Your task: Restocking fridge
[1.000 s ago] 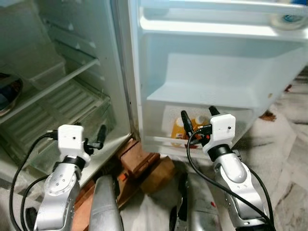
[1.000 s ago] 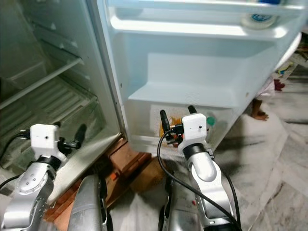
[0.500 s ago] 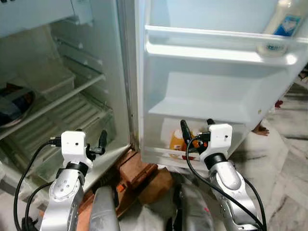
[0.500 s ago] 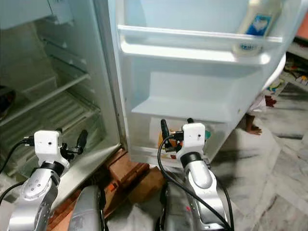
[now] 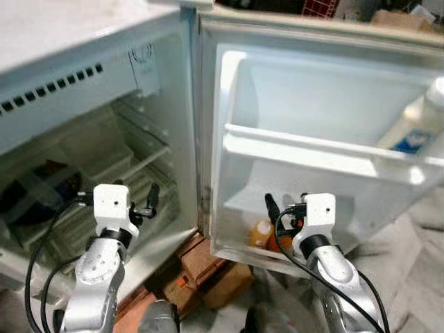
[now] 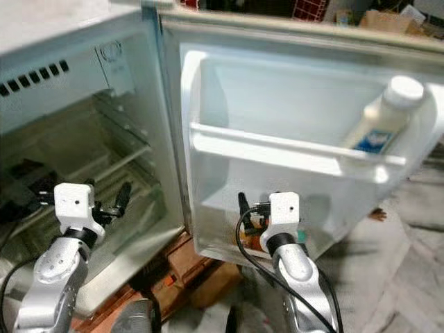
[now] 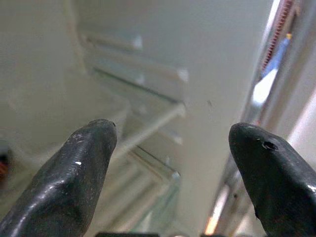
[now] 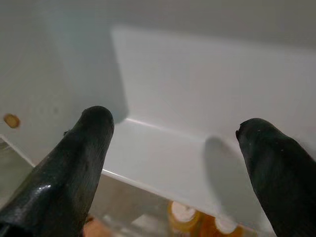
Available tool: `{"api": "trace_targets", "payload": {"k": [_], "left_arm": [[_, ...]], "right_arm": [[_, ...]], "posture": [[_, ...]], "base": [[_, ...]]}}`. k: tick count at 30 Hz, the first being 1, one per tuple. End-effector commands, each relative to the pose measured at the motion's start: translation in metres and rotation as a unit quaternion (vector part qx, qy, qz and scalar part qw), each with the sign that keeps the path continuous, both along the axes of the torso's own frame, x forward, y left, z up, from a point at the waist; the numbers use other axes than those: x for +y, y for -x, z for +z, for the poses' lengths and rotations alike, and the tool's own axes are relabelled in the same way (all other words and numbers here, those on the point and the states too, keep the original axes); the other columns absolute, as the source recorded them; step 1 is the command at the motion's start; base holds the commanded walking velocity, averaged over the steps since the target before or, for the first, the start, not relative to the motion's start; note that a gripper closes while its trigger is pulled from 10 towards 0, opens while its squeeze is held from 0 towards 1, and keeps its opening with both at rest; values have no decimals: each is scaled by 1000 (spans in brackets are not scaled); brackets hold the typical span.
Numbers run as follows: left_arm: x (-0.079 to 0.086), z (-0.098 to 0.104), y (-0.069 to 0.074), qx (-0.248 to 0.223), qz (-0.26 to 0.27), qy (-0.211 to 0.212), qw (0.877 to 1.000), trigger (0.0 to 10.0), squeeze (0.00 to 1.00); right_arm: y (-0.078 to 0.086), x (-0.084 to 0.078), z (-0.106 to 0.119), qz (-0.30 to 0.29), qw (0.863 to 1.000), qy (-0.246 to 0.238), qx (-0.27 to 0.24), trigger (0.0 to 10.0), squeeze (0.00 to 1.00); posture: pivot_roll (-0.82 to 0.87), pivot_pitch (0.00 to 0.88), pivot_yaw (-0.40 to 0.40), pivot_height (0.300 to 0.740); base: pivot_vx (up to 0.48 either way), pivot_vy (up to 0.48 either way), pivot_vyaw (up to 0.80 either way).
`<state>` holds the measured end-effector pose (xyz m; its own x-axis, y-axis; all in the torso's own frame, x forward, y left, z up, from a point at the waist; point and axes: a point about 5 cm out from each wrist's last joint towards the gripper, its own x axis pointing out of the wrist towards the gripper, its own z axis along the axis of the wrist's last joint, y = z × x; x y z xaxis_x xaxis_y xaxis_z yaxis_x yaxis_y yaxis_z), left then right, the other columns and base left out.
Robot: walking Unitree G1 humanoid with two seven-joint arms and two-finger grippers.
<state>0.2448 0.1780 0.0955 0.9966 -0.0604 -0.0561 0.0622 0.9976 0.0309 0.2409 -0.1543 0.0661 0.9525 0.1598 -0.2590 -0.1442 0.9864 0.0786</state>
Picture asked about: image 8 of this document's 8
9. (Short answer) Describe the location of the orange bottle with white cap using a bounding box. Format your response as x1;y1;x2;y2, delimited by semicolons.
213;216;244;237
167;201;201;237

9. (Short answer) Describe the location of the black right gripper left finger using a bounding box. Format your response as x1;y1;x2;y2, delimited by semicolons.
0;106;115;237

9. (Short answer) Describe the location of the white fridge shelf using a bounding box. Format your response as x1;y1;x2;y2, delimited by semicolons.
101;118;275;235

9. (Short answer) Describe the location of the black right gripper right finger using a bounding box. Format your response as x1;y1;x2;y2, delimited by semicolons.
235;118;316;237

